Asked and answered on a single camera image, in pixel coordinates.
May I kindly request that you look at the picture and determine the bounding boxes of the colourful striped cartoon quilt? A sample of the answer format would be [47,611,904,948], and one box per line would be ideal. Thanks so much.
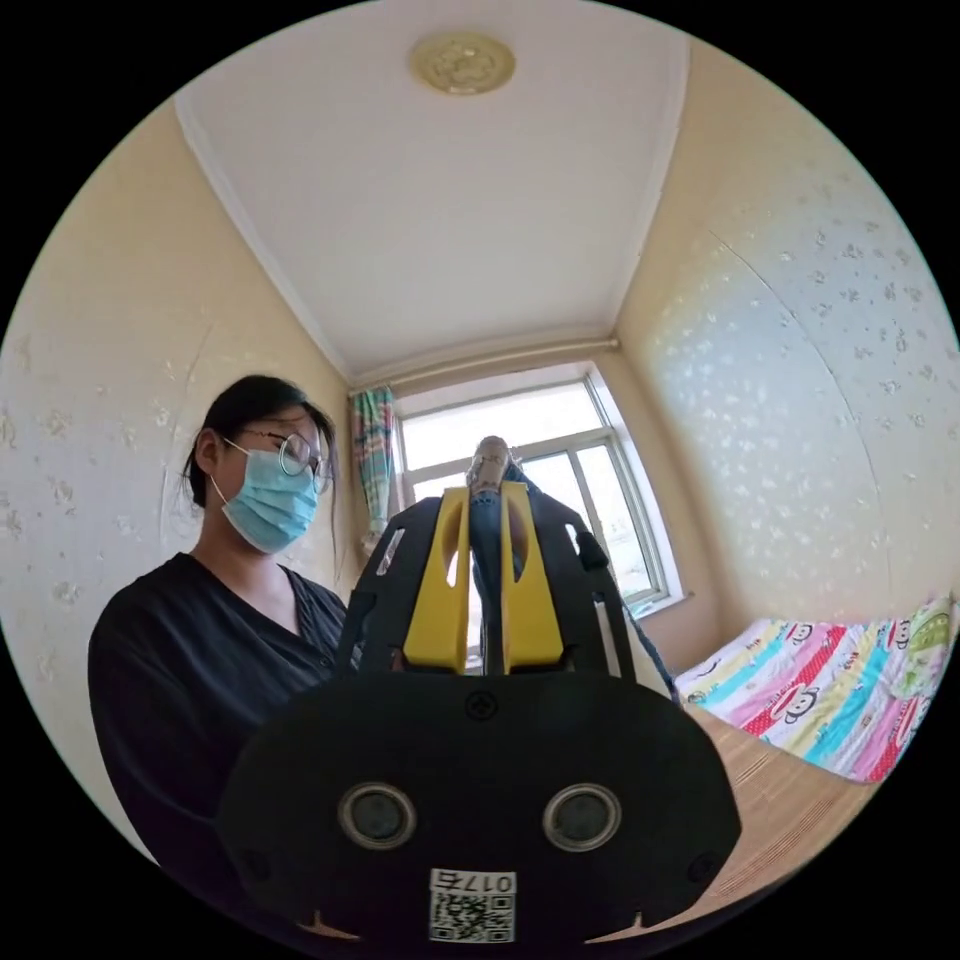
[672,592,958,785]

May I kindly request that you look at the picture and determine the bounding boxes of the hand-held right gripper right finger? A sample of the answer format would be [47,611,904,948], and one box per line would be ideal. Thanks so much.
[500,481,565,675]

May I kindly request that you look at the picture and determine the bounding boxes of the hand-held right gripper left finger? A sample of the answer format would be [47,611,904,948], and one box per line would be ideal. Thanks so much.
[401,485,472,670]

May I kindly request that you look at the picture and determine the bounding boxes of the bed with woven mat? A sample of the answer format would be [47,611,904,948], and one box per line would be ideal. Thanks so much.
[678,701,880,913]

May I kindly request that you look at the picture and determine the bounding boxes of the window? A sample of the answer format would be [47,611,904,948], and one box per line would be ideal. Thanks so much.
[391,361,685,618]

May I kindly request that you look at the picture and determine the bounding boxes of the colourful checked curtain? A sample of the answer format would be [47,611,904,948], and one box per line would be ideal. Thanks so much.
[349,386,397,553]

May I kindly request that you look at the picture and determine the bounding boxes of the person's body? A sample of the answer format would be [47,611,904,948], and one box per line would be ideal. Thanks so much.
[87,374,391,913]

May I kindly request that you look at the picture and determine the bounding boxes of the light blue jeans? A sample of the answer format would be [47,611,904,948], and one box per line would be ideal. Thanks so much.
[464,435,682,705]

